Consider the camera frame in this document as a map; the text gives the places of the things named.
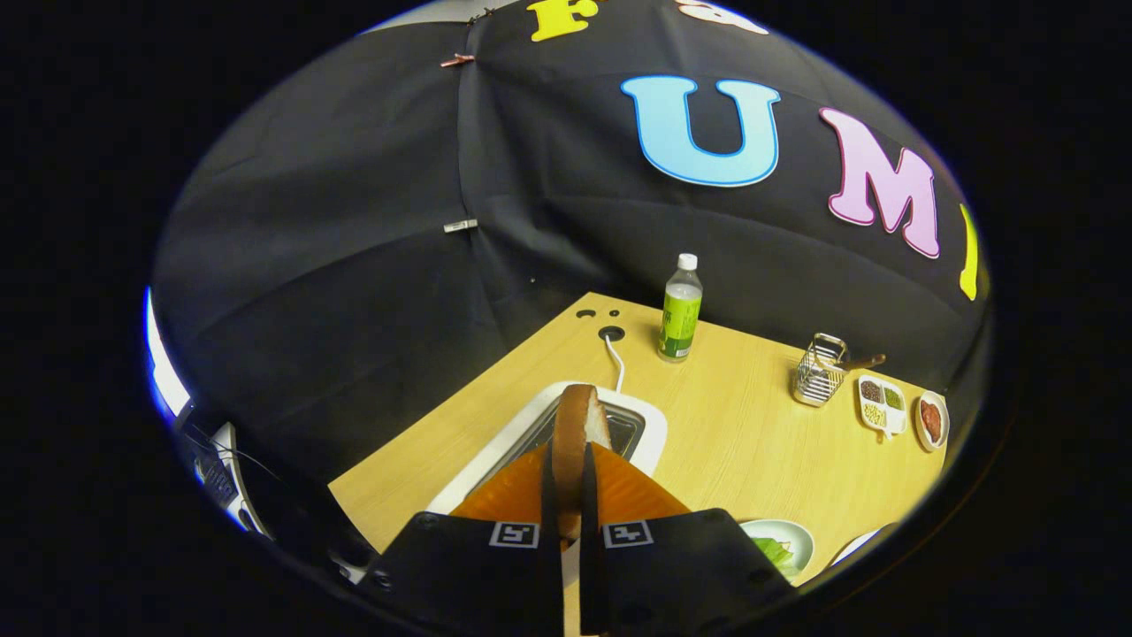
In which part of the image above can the white square plate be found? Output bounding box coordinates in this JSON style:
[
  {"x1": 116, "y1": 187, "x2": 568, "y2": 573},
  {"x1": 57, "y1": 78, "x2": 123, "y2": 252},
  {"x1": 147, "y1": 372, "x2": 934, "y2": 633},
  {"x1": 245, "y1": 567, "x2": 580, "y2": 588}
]
[{"x1": 831, "y1": 522, "x2": 894, "y2": 567}]

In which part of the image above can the round white meat plate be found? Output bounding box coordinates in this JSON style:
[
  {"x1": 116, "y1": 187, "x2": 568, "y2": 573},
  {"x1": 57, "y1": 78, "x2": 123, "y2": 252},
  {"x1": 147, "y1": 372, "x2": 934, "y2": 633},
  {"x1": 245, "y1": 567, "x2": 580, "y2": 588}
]
[{"x1": 915, "y1": 390, "x2": 951, "y2": 452}]

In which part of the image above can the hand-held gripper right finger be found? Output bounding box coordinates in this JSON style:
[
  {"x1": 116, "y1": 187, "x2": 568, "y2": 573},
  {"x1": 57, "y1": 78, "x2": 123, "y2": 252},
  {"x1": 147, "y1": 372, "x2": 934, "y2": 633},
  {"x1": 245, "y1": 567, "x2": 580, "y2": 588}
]
[{"x1": 579, "y1": 442, "x2": 797, "y2": 636}]

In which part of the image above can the green label plastic bottle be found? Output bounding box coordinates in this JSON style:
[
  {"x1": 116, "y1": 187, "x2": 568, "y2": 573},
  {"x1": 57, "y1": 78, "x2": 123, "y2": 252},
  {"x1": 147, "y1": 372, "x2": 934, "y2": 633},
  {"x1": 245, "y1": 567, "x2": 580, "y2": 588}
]
[{"x1": 656, "y1": 253, "x2": 704, "y2": 364}]

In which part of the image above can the black backdrop cloth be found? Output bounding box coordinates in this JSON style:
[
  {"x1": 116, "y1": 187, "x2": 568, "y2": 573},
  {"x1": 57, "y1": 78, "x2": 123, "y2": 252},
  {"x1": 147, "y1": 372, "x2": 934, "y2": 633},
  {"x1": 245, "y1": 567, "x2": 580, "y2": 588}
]
[{"x1": 150, "y1": 0, "x2": 991, "y2": 567}]

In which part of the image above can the white divided bean dish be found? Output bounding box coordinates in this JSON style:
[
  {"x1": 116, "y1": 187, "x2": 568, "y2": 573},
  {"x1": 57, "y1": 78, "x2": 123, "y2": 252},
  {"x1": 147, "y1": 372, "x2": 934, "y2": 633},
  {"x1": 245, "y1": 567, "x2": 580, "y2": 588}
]
[{"x1": 856, "y1": 373, "x2": 908, "y2": 439}]

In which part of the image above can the pale green round plate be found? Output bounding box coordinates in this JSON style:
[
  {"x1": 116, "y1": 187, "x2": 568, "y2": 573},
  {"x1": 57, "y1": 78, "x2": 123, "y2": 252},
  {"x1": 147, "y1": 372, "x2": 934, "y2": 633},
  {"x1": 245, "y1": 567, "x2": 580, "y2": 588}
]
[{"x1": 738, "y1": 518, "x2": 815, "y2": 583}]

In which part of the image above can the green lettuce leaf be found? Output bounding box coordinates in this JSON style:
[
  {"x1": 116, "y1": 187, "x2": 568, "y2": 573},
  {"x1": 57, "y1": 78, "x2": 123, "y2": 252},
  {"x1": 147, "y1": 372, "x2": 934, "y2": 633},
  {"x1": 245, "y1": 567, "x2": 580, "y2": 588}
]
[{"x1": 752, "y1": 536, "x2": 797, "y2": 572}]

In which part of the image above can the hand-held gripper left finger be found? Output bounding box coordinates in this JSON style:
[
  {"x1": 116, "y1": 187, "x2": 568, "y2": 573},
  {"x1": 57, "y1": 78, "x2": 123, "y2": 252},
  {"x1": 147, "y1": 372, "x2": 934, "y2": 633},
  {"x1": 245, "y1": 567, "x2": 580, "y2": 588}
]
[{"x1": 358, "y1": 441, "x2": 567, "y2": 633}]

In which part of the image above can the brown crust toast slice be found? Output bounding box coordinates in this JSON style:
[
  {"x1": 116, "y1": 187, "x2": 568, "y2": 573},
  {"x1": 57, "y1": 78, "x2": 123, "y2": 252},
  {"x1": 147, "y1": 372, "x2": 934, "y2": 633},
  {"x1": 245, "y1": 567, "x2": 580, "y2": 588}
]
[{"x1": 551, "y1": 384, "x2": 613, "y2": 542}]

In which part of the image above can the metal wire utensil holder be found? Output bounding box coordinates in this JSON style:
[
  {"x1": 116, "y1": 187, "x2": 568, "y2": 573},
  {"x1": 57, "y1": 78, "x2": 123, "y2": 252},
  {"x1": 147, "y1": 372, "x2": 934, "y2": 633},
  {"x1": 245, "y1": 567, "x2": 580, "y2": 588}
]
[{"x1": 792, "y1": 333, "x2": 850, "y2": 408}]

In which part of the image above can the white toaster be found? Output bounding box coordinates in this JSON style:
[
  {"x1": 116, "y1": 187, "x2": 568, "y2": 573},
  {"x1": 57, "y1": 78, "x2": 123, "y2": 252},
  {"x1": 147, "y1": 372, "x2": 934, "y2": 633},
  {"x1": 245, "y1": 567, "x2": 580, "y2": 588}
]
[{"x1": 426, "y1": 382, "x2": 669, "y2": 516}]

